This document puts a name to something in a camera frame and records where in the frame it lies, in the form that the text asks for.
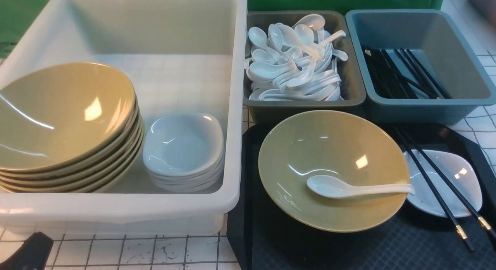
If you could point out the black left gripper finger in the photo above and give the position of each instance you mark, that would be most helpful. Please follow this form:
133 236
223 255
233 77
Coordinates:
32 255

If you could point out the white ceramic soup spoon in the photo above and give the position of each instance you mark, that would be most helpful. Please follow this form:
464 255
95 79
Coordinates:
334 188

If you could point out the yellow noodle bowl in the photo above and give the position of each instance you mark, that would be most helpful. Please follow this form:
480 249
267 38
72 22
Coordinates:
338 144

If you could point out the white square sauce dish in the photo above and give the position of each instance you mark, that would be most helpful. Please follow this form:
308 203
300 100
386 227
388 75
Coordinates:
460 173

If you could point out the stack of yellow bowls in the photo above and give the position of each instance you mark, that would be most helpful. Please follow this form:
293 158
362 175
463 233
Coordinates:
68 128

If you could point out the stack of white sauce dishes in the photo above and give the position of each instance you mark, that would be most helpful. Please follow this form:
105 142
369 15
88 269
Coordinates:
184 153

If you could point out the black serving tray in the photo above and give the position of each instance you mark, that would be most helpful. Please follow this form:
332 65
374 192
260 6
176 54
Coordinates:
263 237

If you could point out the green backdrop cloth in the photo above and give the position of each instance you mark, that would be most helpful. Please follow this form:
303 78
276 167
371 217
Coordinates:
17 15

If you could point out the large white plastic tub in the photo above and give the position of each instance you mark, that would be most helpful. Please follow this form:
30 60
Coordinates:
182 56

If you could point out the pile of white spoons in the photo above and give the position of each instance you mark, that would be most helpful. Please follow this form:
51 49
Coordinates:
297 62

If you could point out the grey spoon bin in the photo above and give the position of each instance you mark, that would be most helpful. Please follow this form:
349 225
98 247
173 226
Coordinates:
352 86

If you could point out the bundle of black chopsticks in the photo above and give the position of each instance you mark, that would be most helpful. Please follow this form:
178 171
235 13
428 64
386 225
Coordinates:
409 80

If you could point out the blue-grey chopstick bin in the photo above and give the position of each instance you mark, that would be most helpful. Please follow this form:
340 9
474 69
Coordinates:
438 44

